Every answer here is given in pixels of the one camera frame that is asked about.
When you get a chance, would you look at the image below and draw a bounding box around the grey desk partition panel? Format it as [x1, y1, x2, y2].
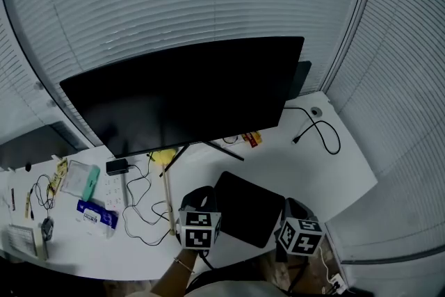
[0, 123, 80, 172]

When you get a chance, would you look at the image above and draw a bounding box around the thin gold bracelet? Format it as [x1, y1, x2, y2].
[172, 257, 196, 275]

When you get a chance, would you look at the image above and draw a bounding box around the black USB cable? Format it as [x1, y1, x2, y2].
[29, 174, 57, 222]

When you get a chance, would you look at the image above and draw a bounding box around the teal case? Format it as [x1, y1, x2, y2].
[81, 165, 102, 203]

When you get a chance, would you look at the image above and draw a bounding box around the red yellow packet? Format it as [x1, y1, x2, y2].
[241, 131, 263, 149]

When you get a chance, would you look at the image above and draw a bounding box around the white desk power strip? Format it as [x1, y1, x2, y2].
[104, 172, 130, 211]

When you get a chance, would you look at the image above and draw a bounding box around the person's left forearm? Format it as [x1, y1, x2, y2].
[152, 248, 202, 297]

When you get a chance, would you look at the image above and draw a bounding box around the black plug cable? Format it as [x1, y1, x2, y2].
[283, 106, 341, 156]

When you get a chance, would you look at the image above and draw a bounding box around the black computer monitor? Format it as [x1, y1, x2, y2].
[59, 36, 305, 179]

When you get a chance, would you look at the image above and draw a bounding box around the grey computer mouse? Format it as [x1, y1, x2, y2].
[40, 216, 55, 241]

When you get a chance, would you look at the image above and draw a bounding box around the thin black adapter cable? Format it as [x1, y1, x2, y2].
[121, 163, 175, 248]

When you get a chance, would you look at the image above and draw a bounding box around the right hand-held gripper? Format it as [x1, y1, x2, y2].
[274, 197, 327, 262]

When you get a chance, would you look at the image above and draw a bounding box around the white floor power strip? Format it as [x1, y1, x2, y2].
[327, 273, 349, 294]

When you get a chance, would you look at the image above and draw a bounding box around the small black partition panel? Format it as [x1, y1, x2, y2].
[284, 61, 313, 102]

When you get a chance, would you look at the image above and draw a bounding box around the clear plastic pouch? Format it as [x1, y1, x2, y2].
[60, 159, 92, 201]

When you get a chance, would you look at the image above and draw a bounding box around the black mouse pad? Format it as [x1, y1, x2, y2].
[212, 170, 286, 250]

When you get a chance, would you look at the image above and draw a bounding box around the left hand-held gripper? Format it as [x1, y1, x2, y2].
[177, 186, 223, 251]

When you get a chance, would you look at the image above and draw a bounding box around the white blue tissue pack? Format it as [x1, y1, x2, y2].
[76, 199, 120, 238]

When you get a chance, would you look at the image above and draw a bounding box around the black power adapter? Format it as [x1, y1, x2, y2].
[106, 158, 129, 177]

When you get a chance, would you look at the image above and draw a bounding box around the yellow plush wooden stick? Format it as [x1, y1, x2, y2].
[148, 147, 180, 237]

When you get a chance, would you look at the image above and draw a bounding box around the white floor cable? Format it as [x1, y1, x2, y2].
[317, 246, 337, 281]

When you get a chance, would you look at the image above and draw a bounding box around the person's light shirt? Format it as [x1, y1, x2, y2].
[183, 279, 290, 297]

